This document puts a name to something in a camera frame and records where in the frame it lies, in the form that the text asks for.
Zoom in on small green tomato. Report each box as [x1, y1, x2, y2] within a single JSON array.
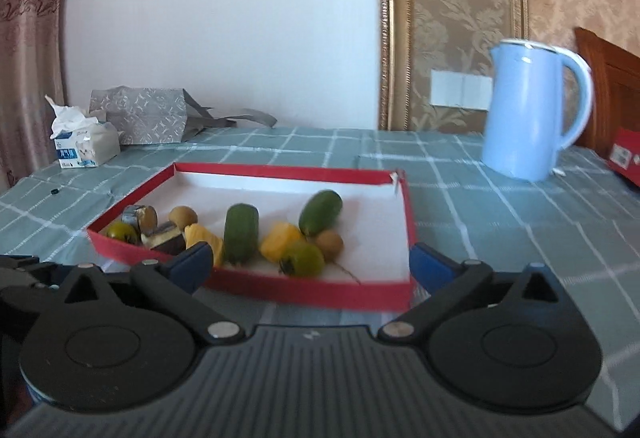
[[278, 240, 326, 278]]

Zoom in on large green tomato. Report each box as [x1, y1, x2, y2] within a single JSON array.
[[103, 221, 140, 245]]

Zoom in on red cardboard box tray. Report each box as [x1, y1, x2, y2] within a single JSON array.
[[86, 162, 418, 313]]

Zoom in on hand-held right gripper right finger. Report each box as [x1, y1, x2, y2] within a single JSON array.
[[376, 241, 568, 346]]

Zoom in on gold wall trim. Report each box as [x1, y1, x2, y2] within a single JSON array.
[[375, 0, 531, 131]]

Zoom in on patterned curtain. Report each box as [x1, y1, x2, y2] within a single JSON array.
[[0, 0, 76, 191]]

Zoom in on white wall switch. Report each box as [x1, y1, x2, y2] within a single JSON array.
[[430, 70, 493, 110]]

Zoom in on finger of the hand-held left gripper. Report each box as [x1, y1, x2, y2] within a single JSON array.
[[0, 255, 66, 291]]

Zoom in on grey patterned paper bag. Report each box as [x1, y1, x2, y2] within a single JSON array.
[[89, 86, 278, 146]]

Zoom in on brown longan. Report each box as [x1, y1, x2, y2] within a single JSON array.
[[167, 205, 199, 229], [314, 229, 362, 285]]

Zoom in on yellow jackfruit piece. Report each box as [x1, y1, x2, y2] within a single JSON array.
[[184, 223, 225, 268], [259, 221, 305, 264]]

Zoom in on short cucumber chunk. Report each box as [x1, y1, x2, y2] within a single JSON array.
[[223, 203, 260, 266]]

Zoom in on tapered cucumber piece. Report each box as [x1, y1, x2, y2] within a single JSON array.
[[298, 189, 344, 237]]

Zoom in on green checked tablecloth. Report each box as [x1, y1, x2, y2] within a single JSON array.
[[0, 125, 640, 438]]

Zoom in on wooden headboard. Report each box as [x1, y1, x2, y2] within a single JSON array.
[[574, 27, 640, 159]]

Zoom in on tissue pack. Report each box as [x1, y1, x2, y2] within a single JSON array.
[[44, 94, 122, 169]]

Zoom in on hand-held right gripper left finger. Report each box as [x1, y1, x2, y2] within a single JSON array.
[[61, 241, 246, 344]]

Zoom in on red box with label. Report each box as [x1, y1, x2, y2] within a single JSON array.
[[606, 127, 640, 189]]

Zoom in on light blue electric kettle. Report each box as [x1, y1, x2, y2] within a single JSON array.
[[481, 39, 595, 182]]

